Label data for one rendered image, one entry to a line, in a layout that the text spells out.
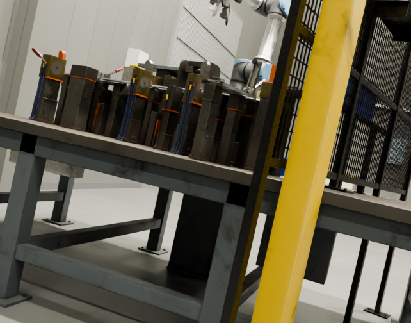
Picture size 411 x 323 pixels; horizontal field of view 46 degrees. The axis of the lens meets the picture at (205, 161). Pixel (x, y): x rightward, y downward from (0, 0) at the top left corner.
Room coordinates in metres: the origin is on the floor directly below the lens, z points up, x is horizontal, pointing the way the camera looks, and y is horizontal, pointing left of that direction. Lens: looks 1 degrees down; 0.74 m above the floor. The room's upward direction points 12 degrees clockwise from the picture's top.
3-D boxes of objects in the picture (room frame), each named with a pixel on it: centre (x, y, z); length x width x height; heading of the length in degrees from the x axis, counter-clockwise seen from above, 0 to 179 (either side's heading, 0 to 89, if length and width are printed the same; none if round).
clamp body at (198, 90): (2.09, 0.11, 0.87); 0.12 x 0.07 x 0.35; 146
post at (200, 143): (1.84, 0.03, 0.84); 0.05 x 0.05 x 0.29; 56
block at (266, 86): (1.98, -0.21, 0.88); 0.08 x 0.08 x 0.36; 56
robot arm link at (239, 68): (3.03, -0.11, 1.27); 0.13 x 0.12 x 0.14; 46
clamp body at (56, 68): (2.67, 0.93, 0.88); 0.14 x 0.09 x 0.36; 146
